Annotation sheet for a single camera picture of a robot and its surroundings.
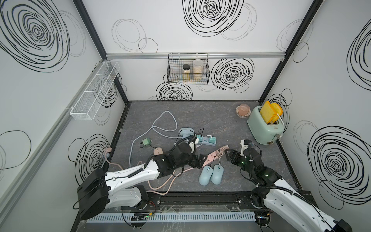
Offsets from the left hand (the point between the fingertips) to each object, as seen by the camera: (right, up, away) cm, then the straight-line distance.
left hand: (201, 155), depth 75 cm
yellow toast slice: (+42, +23, +9) cm, 49 cm away
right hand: (+16, -1, +5) cm, 17 cm away
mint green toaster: (+38, +10, +11) cm, 41 cm away
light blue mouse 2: (+9, -13, +5) cm, 17 cm away
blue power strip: (+7, +4, +17) cm, 19 cm away
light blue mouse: (+3, -13, +5) cm, 14 cm away
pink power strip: (+7, -5, +11) cm, 14 cm away
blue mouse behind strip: (-8, +9, +21) cm, 25 cm away
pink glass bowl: (+35, +24, +33) cm, 54 cm away
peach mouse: (-26, -2, +15) cm, 30 cm away
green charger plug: (-34, +3, +19) cm, 39 cm away
